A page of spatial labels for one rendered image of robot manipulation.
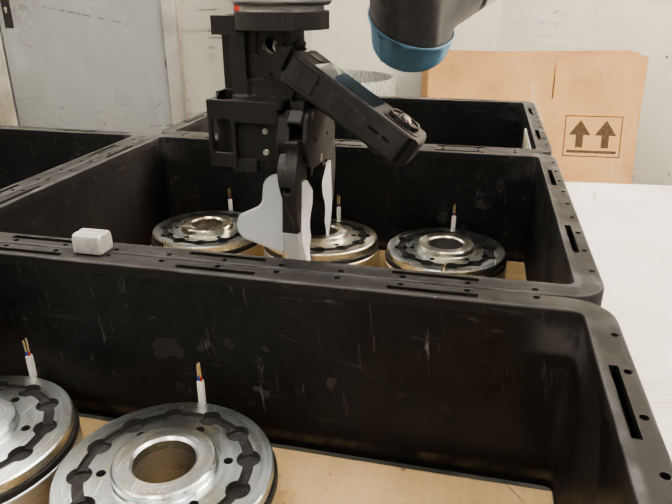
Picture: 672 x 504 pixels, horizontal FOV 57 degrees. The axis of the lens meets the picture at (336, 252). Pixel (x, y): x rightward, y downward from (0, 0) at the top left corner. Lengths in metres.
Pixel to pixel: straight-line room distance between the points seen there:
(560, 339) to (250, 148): 0.28
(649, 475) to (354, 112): 0.32
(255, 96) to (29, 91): 3.57
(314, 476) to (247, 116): 0.27
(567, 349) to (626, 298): 0.57
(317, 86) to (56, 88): 3.52
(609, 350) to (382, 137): 0.24
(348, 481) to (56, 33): 3.65
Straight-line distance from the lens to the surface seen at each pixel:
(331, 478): 0.35
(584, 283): 0.34
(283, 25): 0.47
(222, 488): 0.30
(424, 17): 0.54
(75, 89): 3.89
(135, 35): 3.68
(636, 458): 0.23
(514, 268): 0.60
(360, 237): 0.56
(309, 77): 0.47
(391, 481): 0.35
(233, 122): 0.49
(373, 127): 0.46
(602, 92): 3.33
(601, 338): 0.29
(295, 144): 0.46
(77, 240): 0.38
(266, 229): 0.50
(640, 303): 0.88
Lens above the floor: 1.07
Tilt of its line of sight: 23 degrees down
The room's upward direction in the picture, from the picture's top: straight up
